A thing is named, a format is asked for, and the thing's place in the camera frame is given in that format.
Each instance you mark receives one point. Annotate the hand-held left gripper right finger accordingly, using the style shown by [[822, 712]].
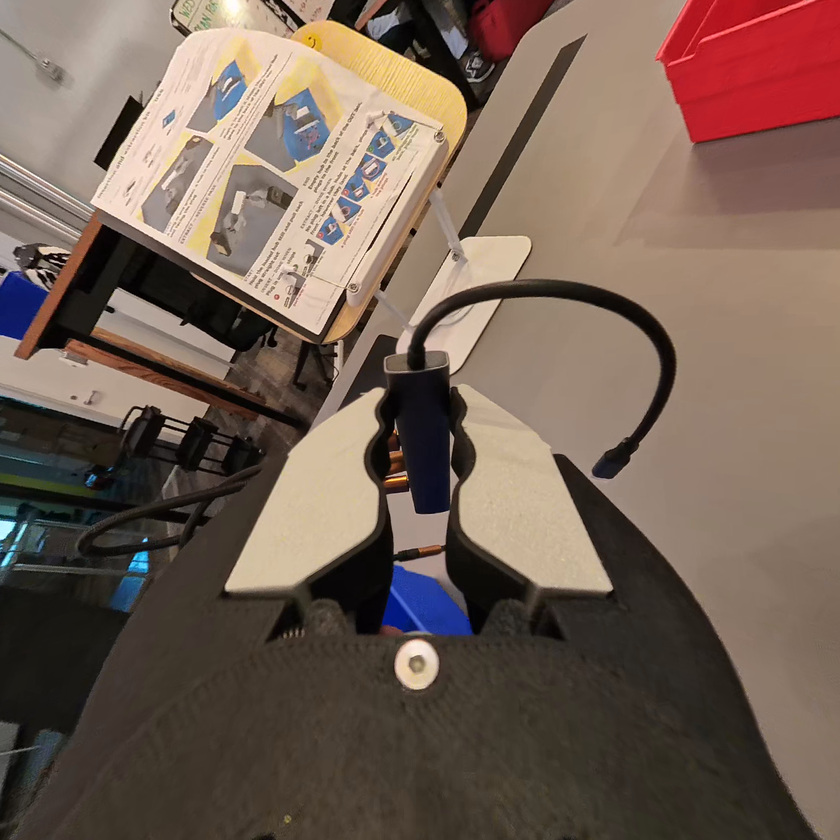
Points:
[[532, 519]]

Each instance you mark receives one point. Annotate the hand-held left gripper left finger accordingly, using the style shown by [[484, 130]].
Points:
[[309, 519]]

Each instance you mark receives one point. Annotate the dark USB hub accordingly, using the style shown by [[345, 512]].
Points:
[[423, 446]]

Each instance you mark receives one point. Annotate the blue plastic bin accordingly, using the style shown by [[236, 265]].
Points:
[[427, 607]]

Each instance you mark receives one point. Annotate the red plastic bin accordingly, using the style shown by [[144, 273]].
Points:
[[761, 72]]

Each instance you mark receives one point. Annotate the black utility cart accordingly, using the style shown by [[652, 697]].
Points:
[[184, 444]]

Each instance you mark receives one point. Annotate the white stand base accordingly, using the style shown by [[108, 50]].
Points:
[[479, 282]]

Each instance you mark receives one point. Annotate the wooden standing desk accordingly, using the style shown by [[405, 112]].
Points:
[[59, 295]]

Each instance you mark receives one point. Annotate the printed instruction sheet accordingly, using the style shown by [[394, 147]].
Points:
[[263, 171]]

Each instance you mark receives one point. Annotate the blue sign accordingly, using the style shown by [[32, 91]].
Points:
[[16, 302]]

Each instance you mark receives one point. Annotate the red bag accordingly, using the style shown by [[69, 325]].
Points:
[[505, 24]]

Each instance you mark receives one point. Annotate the whiteboard with writing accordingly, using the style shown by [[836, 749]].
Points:
[[217, 11]]

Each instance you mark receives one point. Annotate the wooden post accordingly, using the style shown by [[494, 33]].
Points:
[[158, 374]]

